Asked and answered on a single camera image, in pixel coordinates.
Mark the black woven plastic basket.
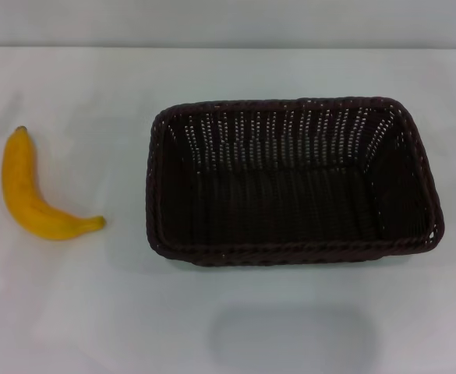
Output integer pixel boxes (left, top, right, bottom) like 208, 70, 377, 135
144, 95, 446, 270

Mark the yellow banana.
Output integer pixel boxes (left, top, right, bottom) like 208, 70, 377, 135
2, 125, 107, 242

